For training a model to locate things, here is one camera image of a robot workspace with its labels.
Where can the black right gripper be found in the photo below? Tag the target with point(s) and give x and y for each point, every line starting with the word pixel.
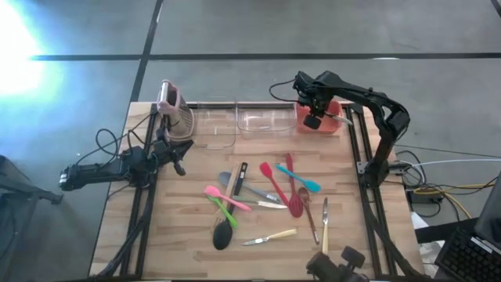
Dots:
pixel 309 88

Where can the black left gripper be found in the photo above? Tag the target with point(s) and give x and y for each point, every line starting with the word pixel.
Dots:
pixel 166 150

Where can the pink silicone spatula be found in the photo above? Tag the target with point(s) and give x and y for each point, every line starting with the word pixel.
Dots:
pixel 213 192

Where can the teal silicone spatula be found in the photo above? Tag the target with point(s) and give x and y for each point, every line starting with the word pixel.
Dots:
pixel 311 185

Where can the small red silicone spatula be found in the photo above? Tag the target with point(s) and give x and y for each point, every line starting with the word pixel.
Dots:
pixel 266 170

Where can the green silicone spoon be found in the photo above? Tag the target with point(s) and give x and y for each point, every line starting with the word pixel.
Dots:
pixel 229 217

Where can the brown wooden spoon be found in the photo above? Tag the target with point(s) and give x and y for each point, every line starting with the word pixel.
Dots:
pixel 304 194

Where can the black spoon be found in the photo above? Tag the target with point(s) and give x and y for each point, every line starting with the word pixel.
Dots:
pixel 223 237

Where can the red slotted spoon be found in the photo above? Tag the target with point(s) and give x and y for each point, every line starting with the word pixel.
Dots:
pixel 295 205

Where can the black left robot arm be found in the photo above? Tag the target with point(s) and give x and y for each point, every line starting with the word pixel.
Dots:
pixel 94 174

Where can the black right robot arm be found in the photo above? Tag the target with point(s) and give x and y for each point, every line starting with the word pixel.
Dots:
pixel 385 105

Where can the orange plastic bin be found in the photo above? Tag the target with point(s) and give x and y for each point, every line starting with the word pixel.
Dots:
pixel 329 127

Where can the clear plastic bin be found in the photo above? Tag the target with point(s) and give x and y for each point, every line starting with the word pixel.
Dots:
pixel 215 117
pixel 266 121

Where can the black power box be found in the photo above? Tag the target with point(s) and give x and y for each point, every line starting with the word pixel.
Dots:
pixel 424 196

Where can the black bulky device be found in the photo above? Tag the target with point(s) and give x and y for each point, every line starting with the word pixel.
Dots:
pixel 325 268

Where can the black flat bar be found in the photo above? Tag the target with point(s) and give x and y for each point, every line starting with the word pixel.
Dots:
pixel 446 231

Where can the white paper sheet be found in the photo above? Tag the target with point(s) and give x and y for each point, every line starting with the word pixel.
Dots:
pixel 428 250

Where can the black chair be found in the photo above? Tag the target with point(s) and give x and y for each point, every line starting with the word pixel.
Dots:
pixel 15 219

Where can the black laptop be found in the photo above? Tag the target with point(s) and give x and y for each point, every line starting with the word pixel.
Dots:
pixel 466 258

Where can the silver metal bracket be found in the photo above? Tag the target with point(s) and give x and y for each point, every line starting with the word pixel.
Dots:
pixel 362 167

